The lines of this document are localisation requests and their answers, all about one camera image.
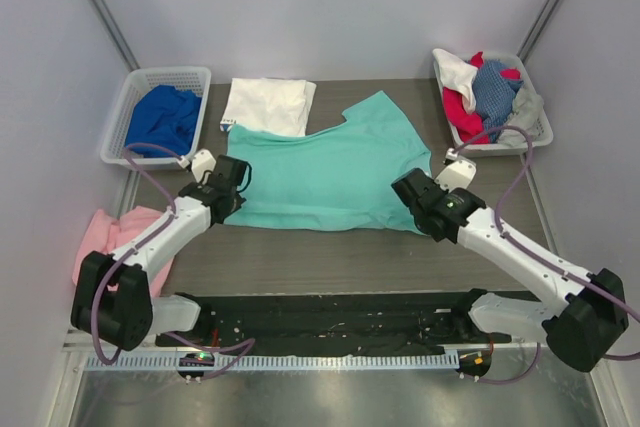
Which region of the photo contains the right white plastic basket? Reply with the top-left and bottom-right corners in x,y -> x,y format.
447,52 -> 553,157

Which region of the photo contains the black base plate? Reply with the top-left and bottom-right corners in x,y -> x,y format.
187,292 -> 512,357

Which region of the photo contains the blue checkered shirt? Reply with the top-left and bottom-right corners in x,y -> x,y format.
472,59 -> 524,130

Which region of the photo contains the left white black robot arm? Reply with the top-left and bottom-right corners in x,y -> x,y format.
70,155 -> 252,365

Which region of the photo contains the pink t shirt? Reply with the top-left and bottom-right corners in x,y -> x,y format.
72,206 -> 162,285

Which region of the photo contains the grey shirt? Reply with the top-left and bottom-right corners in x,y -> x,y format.
497,87 -> 544,147

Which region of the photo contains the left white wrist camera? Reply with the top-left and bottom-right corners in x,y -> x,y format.
177,149 -> 216,182

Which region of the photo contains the left corner metal post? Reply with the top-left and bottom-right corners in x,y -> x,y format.
88,0 -> 140,71

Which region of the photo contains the folded white t shirt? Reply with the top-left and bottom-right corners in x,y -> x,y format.
220,78 -> 317,137

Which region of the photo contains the red shirt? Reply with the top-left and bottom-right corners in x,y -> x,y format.
441,52 -> 500,145

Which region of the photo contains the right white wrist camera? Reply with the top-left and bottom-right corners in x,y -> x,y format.
434,148 -> 477,191

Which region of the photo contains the left white plastic basket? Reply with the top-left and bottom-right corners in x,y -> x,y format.
100,66 -> 211,170

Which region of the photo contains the corner metal post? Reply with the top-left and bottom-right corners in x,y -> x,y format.
88,0 -> 140,71
516,0 -> 596,61

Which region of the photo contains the teal t shirt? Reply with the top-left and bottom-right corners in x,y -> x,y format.
226,91 -> 431,232

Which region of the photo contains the right corner metal post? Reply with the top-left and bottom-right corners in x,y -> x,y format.
516,0 -> 596,61

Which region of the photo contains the slotted cable duct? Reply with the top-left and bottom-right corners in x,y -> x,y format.
84,350 -> 459,372

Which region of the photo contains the white plastic basket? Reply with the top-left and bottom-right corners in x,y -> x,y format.
447,52 -> 553,157
100,66 -> 211,170

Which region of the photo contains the aluminium frame rail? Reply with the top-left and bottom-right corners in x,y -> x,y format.
61,329 -> 546,354

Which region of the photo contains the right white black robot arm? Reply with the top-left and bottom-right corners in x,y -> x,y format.
391,168 -> 629,373

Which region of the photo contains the blue t shirt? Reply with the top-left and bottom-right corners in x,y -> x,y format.
124,85 -> 201,158

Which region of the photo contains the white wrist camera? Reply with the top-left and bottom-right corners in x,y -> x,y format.
177,149 -> 216,182
434,148 -> 477,191

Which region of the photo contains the white crumpled shirt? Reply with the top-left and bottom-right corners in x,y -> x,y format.
432,48 -> 478,114

